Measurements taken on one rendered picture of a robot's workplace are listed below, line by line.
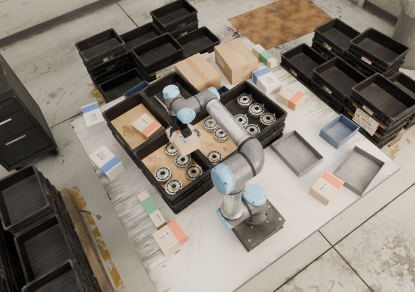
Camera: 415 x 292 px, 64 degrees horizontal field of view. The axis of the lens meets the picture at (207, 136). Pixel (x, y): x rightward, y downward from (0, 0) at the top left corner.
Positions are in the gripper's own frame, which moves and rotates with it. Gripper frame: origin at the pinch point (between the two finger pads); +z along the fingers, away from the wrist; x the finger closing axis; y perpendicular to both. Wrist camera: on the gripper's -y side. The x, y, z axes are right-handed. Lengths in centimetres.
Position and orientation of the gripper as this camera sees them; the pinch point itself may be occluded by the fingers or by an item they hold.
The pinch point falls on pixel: (183, 137)
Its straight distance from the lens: 180.8
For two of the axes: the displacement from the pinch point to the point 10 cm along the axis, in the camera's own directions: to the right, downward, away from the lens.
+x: -8.4, 4.8, -2.7
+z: 0.7, 5.8, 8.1
